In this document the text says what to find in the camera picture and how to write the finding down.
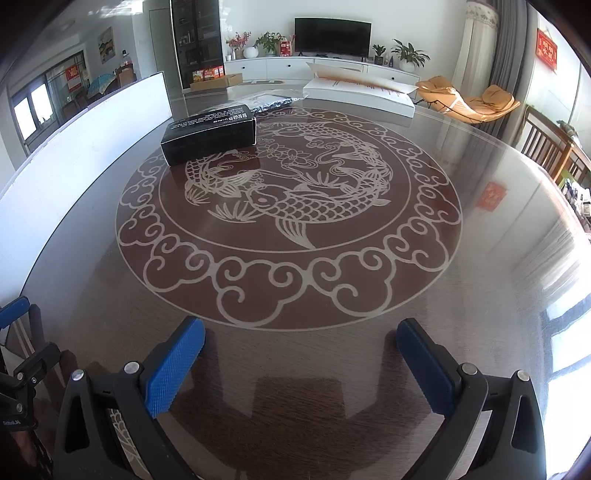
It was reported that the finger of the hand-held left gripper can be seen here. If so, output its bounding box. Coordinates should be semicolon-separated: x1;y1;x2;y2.
0;296;31;330

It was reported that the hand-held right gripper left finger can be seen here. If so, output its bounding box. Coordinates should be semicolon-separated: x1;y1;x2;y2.
53;315;206;480

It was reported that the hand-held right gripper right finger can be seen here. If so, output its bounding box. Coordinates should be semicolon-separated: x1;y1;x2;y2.
396;318;548;480

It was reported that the white partition board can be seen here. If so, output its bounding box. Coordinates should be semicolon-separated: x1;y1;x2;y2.
0;70;174;305

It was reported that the black printed box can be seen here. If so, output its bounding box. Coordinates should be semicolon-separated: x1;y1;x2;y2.
160;102;257;167

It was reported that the table with blue cloth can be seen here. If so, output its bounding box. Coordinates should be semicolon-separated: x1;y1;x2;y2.
87;73;120;99

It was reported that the wooden chair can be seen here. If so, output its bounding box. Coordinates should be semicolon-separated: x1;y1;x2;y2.
521;105;591;185

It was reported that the orange lounge chair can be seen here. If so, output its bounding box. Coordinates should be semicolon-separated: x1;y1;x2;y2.
418;76;462;114
455;84;521;125

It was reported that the white flat box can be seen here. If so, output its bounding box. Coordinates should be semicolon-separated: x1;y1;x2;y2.
302;62;416;118

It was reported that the clear plastic package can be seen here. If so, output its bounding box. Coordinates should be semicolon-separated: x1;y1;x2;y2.
226;90;301;114

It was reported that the cardboard box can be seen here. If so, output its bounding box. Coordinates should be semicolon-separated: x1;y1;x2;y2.
189;73;244;92

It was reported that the white television cabinet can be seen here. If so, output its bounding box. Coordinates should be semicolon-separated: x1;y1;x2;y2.
224;55;423;86

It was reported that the grey curtain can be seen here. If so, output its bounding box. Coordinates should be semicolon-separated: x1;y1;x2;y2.
489;0;541;139

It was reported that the large plant in white pot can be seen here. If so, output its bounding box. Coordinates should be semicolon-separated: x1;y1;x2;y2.
390;39;430;72

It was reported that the dark display cabinet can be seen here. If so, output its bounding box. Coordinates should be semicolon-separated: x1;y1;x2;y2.
170;0;225;90

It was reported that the red flower arrangement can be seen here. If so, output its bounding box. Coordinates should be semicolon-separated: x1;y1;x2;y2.
226;31;252;61

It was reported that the white curtain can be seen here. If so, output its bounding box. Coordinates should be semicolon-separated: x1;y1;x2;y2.
450;0;499;88

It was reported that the bushy green potted plant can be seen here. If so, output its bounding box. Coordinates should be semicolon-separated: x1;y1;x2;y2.
254;31;284;57

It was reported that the black television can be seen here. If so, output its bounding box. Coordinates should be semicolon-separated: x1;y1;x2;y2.
294;17;372;58

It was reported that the framed wall painting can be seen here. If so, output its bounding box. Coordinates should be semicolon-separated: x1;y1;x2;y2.
98;27;115;63

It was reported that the red wall hanging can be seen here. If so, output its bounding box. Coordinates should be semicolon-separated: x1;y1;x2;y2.
536;28;559;75

